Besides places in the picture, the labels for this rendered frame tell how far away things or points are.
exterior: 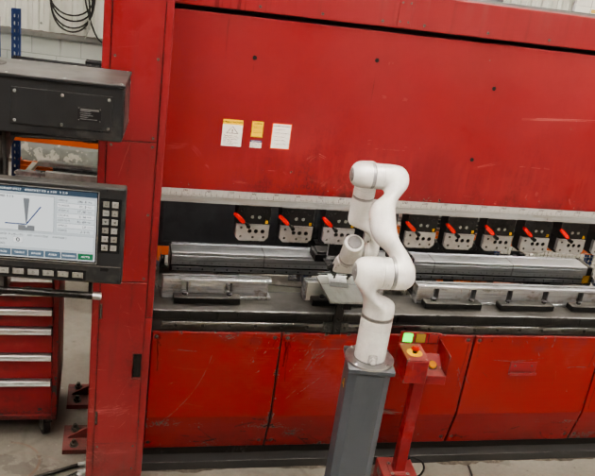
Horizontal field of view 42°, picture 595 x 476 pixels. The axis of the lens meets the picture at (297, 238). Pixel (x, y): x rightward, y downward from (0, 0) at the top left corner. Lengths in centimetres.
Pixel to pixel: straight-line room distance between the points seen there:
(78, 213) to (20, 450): 166
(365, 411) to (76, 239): 126
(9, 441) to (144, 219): 149
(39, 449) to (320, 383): 140
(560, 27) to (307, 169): 126
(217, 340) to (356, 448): 84
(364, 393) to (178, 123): 132
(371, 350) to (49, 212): 126
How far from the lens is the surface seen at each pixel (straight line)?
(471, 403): 416
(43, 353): 389
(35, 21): 783
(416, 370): 359
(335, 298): 346
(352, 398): 303
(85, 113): 266
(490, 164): 371
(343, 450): 316
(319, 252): 384
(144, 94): 303
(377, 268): 281
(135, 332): 340
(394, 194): 295
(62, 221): 277
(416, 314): 376
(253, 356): 364
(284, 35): 327
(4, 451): 410
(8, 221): 280
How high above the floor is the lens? 249
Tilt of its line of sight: 22 degrees down
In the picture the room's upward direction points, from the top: 8 degrees clockwise
